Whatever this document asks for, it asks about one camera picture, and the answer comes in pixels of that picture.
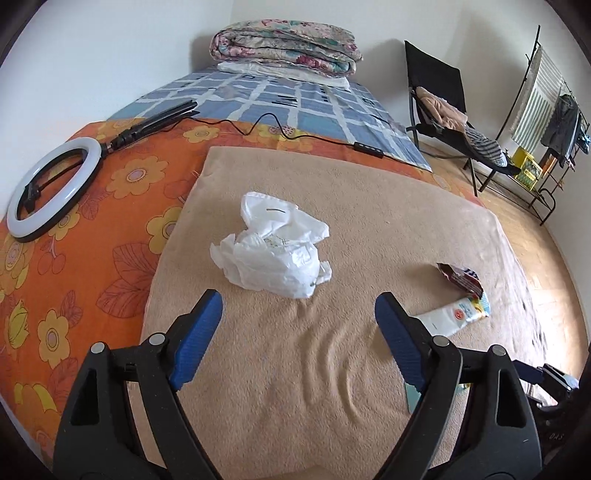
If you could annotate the beige blanket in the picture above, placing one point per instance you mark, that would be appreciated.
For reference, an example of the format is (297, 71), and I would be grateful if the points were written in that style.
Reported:
(323, 369)

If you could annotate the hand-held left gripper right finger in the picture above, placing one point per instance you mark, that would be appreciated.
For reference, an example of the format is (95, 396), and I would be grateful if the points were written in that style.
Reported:
(401, 341)

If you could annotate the pink cloth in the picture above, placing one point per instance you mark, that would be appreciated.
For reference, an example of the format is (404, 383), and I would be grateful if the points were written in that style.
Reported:
(443, 110)

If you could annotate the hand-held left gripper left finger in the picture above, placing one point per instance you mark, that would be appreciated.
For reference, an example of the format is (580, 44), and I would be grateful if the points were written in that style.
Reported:
(198, 337)

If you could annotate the striped cloth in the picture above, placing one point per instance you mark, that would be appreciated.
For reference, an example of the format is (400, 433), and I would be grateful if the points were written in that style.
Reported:
(485, 147)

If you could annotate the teal hanging garment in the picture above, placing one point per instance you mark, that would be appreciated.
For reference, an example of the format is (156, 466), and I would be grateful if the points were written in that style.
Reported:
(584, 138)

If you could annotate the blue plaid bed sheet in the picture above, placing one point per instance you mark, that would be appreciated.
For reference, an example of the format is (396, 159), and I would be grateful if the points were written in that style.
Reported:
(300, 106)

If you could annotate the white yellow teal wrapper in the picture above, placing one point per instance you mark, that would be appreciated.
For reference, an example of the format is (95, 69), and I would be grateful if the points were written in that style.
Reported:
(448, 318)

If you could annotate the dark hanging jacket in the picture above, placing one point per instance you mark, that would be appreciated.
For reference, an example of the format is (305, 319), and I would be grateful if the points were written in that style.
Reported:
(561, 124)

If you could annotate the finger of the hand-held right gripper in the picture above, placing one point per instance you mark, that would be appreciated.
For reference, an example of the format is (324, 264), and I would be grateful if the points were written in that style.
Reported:
(528, 373)

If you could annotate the black metal clothes rack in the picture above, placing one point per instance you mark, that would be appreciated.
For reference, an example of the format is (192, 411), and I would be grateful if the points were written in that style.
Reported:
(517, 194)

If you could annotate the black folding chair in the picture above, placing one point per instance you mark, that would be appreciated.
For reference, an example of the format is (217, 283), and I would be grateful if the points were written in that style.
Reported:
(429, 69)

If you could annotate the folded floral quilt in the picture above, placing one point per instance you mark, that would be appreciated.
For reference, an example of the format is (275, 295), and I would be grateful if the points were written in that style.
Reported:
(286, 46)

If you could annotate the orange floral bed sheet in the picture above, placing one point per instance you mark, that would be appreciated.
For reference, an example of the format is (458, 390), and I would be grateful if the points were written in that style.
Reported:
(115, 207)

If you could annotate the yellow crate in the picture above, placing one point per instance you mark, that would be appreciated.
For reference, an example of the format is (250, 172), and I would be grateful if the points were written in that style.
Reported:
(526, 170)

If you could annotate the brown crumpled wrapper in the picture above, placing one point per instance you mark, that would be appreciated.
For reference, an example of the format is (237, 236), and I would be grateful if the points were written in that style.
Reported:
(457, 274)

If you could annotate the white plastic bag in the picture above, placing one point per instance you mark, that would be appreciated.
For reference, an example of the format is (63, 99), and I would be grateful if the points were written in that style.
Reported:
(272, 258)

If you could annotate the green striped towel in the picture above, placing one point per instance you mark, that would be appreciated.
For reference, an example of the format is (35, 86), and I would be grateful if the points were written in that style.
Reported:
(538, 101)

